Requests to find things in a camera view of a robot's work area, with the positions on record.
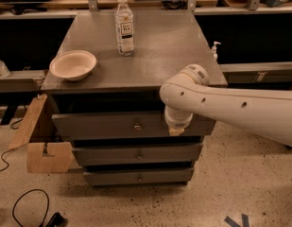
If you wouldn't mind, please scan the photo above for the grey bottom drawer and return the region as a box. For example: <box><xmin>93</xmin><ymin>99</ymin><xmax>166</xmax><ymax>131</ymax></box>
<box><xmin>83</xmin><ymin>167</ymin><xmax>194</xmax><ymax>186</ymax></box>

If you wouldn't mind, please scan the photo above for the grey drawer cabinet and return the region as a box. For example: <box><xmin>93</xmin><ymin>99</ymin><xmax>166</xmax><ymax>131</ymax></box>
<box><xmin>42</xmin><ymin>9</ymin><xmax>227</xmax><ymax>173</ymax></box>

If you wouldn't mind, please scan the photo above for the notched wooden block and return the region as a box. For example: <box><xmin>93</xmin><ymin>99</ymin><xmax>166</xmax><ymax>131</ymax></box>
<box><xmin>26</xmin><ymin>142</ymin><xmax>74</xmax><ymax>174</ymax></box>

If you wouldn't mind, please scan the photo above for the white paper bowl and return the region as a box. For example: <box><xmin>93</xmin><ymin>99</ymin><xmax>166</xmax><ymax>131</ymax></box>
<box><xmin>49</xmin><ymin>50</ymin><xmax>97</xmax><ymax>81</ymax></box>

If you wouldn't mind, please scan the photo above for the small pump dispenser bottle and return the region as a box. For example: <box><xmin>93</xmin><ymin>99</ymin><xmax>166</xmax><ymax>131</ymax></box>
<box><xmin>211</xmin><ymin>42</ymin><xmax>221</xmax><ymax>61</ymax></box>

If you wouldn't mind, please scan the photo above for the grey top drawer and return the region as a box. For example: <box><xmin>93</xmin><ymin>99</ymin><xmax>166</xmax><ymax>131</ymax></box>
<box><xmin>51</xmin><ymin>111</ymin><xmax>216</xmax><ymax>141</ymax></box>

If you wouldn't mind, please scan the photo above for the grey middle drawer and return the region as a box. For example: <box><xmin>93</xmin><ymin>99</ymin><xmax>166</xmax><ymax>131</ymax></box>
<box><xmin>73</xmin><ymin>143</ymin><xmax>202</xmax><ymax>166</ymax></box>

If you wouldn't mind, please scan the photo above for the grey drawer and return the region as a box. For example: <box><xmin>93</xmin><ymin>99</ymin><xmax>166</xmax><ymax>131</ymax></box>
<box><xmin>51</xmin><ymin>111</ymin><xmax>216</xmax><ymax>141</ymax></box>
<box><xmin>73</xmin><ymin>143</ymin><xmax>202</xmax><ymax>166</ymax></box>
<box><xmin>83</xmin><ymin>167</ymin><xmax>194</xmax><ymax>186</ymax></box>

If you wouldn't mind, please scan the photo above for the black floor cable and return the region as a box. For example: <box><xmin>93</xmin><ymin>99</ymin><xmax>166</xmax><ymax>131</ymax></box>
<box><xmin>11</xmin><ymin>188</ymin><xmax>68</xmax><ymax>227</ymax></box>

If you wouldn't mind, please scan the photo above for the black cable coil on desk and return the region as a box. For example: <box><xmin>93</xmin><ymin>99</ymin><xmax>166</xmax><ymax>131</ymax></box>
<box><xmin>160</xmin><ymin>0</ymin><xmax>187</xmax><ymax>11</ymax></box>

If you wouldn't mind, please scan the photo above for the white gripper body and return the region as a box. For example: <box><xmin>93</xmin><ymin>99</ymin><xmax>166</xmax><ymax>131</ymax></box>
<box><xmin>164</xmin><ymin>106</ymin><xmax>193</xmax><ymax>129</ymax></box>

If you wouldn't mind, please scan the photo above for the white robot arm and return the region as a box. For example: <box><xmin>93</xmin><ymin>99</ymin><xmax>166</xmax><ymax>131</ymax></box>
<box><xmin>160</xmin><ymin>64</ymin><xmax>292</xmax><ymax>147</ymax></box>

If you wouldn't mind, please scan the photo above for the clear plastic water bottle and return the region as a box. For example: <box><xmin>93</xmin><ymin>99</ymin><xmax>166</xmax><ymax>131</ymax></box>
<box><xmin>115</xmin><ymin>0</ymin><xmax>134</xmax><ymax>56</ymax></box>

